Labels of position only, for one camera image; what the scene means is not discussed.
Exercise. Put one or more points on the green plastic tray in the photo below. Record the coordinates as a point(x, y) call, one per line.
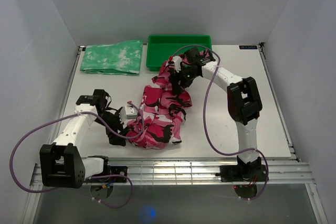
point(161, 47)

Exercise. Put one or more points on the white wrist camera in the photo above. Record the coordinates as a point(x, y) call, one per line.
point(176, 62)
point(127, 112)

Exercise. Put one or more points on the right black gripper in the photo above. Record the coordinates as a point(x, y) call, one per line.
point(175, 77)

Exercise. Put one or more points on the pink camouflage trousers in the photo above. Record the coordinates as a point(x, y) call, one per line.
point(162, 113)

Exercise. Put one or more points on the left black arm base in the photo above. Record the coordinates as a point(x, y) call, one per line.
point(119, 172)

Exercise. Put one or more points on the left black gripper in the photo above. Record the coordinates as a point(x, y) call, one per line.
point(115, 139)

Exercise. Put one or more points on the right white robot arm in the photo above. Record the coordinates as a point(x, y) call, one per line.
point(243, 103)

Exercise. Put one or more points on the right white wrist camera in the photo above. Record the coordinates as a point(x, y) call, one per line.
point(176, 62)

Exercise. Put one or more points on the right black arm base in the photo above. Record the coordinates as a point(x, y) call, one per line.
point(235, 173)

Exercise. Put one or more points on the folded green white trousers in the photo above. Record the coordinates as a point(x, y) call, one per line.
point(123, 58)

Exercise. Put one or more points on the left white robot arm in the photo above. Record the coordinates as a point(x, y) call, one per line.
point(60, 162)

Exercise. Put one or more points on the aluminium rail frame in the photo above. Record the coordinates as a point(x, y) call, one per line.
point(179, 184)

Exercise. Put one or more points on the dark label sticker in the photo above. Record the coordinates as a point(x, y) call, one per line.
point(248, 47)

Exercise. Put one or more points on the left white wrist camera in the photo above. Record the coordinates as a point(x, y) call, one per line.
point(127, 112)

